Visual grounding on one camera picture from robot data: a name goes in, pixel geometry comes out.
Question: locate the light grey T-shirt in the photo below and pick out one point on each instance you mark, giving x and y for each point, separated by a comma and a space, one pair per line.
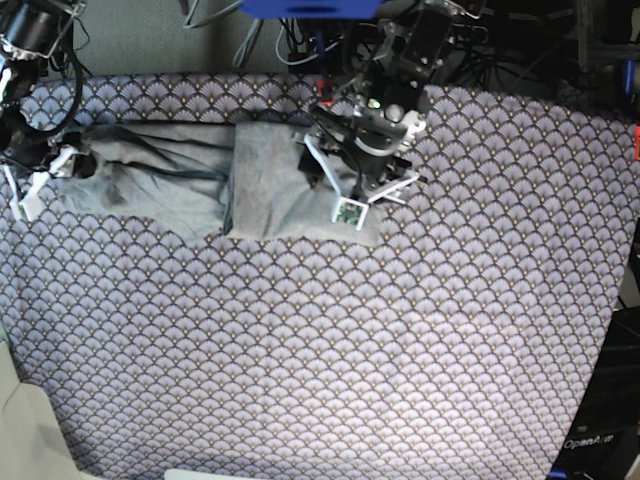
194, 179

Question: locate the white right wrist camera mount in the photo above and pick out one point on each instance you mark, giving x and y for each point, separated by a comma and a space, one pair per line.
27, 205

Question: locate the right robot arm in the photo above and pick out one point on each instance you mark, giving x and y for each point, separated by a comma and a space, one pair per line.
31, 33

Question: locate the red table clamp centre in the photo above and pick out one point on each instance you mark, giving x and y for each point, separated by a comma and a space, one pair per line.
325, 87

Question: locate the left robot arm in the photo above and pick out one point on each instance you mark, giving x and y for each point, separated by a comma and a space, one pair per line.
389, 63

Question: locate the red table clamp right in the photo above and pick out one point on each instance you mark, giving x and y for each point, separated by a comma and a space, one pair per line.
637, 143

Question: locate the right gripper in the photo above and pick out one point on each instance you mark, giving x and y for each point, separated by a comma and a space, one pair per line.
34, 151

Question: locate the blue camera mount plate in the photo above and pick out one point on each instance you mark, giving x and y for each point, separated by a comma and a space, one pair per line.
311, 9

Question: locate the red table clamp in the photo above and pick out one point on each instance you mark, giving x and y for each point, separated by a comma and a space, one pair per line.
325, 87
637, 143

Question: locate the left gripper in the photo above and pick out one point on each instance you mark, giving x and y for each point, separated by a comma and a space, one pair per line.
371, 137

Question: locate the fan-patterned purple table cloth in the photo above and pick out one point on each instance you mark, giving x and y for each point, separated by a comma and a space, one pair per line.
459, 348

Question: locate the black OpenArm box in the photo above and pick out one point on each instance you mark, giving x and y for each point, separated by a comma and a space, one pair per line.
603, 441

